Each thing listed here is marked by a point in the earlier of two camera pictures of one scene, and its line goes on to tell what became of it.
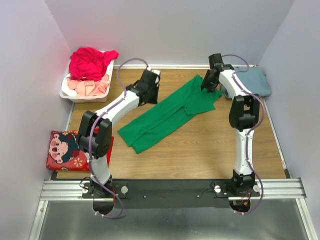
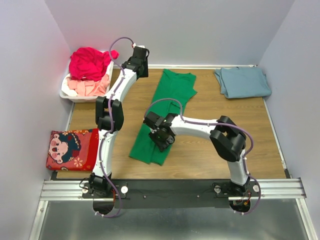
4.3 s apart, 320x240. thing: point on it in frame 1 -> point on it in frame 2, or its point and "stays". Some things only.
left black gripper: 154,100 -> 144,73
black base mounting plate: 170,193 stays
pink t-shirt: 84,87 stays
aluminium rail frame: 291,189 stays
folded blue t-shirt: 254,81 stays
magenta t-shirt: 90,62 stays
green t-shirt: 194,97 -> 181,86
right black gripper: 210,88 -> 160,145
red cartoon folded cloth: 64,152 stays
